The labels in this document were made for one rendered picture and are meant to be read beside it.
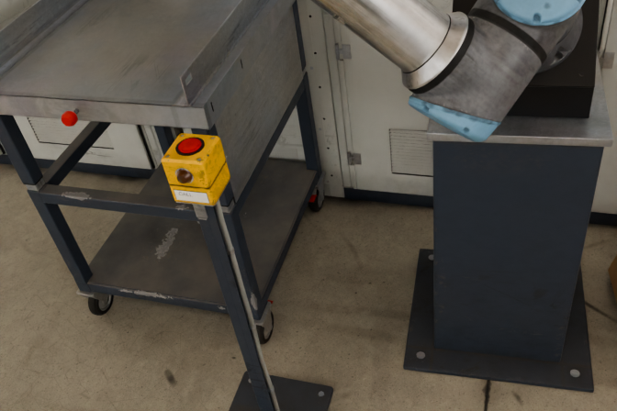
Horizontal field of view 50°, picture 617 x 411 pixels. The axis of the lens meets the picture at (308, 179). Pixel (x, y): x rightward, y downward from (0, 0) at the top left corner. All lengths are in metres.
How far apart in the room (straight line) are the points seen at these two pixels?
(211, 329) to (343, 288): 0.42
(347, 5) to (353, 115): 1.07
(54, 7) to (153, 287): 0.81
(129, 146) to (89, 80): 1.00
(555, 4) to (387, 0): 0.26
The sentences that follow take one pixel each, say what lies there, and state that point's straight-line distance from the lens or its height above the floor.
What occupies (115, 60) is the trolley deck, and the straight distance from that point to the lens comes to 1.60.
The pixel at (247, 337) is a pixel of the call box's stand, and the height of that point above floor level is 0.39.
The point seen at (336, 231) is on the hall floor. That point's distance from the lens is 2.21.
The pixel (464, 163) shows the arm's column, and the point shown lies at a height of 0.67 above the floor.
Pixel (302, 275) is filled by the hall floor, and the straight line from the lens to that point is 2.09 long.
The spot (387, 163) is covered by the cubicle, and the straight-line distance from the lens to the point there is 2.15.
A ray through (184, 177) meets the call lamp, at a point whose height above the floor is 0.88.
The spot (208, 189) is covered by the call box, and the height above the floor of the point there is 0.84.
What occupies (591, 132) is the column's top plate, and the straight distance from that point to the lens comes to 1.36.
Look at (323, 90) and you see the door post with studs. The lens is 2.06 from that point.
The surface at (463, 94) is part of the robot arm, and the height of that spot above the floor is 0.95.
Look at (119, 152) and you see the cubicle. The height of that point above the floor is 0.13.
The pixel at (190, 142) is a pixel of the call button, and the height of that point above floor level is 0.91.
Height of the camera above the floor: 1.55
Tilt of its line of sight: 40 degrees down
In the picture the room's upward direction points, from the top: 9 degrees counter-clockwise
